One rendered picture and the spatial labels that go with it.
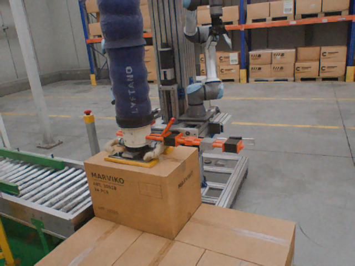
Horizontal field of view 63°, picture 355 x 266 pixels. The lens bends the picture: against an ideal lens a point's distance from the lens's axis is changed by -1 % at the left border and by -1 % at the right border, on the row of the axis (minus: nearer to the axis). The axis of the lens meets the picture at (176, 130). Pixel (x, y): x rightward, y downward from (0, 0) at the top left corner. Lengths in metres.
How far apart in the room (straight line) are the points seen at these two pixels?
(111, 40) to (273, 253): 1.37
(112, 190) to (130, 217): 0.19
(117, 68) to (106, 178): 0.66
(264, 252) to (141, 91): 1.07
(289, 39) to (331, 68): 1.88
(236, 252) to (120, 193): 0.73
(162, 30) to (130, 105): 0.88
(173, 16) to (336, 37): 7.95
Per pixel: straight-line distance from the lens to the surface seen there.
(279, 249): 1.71
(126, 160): 1.76
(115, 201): 1.88
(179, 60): 2.32
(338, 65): 8.69
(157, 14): 2.38
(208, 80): 2.16
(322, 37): 9.90
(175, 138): 1.62
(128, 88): 1.64
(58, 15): 13.77
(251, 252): 1.68
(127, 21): 1.60
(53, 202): 2.42
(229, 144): 1.50
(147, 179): 1.63
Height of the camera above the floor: 1.66
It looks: 19 degrees down
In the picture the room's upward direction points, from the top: 6 degrees counter-clockwise
